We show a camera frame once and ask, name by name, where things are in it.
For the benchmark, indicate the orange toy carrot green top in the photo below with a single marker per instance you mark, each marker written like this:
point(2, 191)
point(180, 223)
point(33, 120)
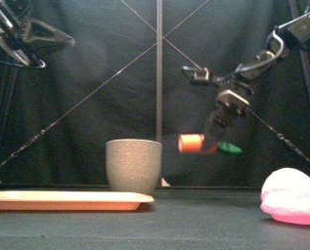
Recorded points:
point(191, 143)

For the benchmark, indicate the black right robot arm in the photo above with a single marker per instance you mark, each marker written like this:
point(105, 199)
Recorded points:
point(266, 58)

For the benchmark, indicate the grey speckled cup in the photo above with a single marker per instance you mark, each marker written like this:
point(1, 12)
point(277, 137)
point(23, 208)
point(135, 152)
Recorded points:
point(133, 166)

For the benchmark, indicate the black cloth backdrop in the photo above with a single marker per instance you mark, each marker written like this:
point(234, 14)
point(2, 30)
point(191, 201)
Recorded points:
point(117, 107)

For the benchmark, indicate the pink white fluffy toy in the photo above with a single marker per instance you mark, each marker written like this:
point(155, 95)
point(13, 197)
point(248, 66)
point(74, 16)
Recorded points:
point(291, 198)

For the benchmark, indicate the cream orange flat tray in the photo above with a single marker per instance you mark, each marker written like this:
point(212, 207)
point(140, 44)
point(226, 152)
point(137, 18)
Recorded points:
point(61, 199)

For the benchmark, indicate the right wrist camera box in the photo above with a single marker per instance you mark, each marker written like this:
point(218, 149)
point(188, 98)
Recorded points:
point(199, 74)

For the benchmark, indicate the dark side frame pole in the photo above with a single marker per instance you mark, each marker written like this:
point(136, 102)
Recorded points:
point(307, 81)

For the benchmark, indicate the grey vertical frame pole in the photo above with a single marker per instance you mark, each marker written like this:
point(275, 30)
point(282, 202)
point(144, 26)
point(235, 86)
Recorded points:
point(159, 65)

